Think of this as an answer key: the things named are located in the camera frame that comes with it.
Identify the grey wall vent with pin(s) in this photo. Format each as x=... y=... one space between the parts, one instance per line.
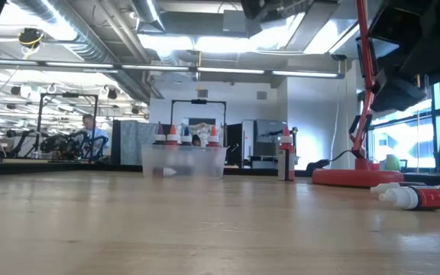
x=262 y=95
x=202 y=94

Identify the crumpled silver cloth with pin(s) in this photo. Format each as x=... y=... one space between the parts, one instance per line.
x=201 y=130

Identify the large purple food coloring bottle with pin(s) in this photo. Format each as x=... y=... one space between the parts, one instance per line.
x=160 y=138

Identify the small green object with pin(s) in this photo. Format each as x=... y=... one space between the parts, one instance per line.
x=392 y=162

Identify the red desk lamp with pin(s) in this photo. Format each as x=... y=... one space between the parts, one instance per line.
x=357 y=177

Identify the black camera rig frame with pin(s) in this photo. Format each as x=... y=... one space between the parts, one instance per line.
x=67 y=94
x=199 y=101

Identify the silver ventilation duct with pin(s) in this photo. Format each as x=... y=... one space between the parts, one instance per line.
x=90 y=46

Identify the person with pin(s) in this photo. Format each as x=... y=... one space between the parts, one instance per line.
x=196 y=140
x=96 y=133

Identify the black background robot arms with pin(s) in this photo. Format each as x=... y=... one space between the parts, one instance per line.
x=57 y=145

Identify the yellow black ceiling device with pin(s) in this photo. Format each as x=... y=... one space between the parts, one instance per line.
x=31 y=37

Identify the small red food coloring bottle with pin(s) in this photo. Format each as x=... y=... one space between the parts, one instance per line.
x=426 y=198

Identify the black upright panel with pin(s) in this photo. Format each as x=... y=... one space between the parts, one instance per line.
x=234 y=141

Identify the grey partition panel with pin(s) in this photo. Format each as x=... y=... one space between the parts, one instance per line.
x=128 y=139

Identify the clear plastic container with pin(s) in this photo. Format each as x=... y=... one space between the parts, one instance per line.
x=197 y=164

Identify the long ceiling light strip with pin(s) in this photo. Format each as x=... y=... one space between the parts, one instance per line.
x=304 y=74
x=155 y=68
x=82 y=65
x=10 y=62
x=229 y=70

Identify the small white-capped food coloring bottle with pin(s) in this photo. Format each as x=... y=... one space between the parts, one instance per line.
x=166 y=172
x=386 y=188

